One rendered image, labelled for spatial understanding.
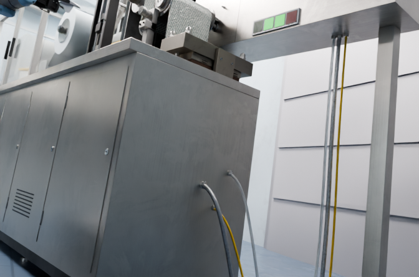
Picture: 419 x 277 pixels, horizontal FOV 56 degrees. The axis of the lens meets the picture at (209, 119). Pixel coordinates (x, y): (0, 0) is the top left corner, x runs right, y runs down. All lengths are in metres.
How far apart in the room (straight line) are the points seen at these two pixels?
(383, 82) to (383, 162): 0.29
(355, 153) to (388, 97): 1.46
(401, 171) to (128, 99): 1.90
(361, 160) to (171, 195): 1.79
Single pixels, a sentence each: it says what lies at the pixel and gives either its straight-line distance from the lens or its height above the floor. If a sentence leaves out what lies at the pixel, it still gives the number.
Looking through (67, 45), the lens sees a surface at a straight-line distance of 2.66.
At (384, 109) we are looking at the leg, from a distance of 1.54.
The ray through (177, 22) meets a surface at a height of 1.15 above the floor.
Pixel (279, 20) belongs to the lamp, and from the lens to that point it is 1.73.
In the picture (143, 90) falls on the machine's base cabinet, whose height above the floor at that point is 0.74.
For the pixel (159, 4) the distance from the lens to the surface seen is 1.84.
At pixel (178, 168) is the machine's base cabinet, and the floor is 0.50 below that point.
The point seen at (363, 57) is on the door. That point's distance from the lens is 3.13.
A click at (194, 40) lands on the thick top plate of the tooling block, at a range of 1.58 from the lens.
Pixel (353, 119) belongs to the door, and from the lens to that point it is 3.04.
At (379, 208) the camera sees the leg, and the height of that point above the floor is 0.47.
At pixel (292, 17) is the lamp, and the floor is 1.18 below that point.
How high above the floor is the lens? 0.45
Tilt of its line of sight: 10 degrees up
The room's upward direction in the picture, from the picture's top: 8 degrees clockwise
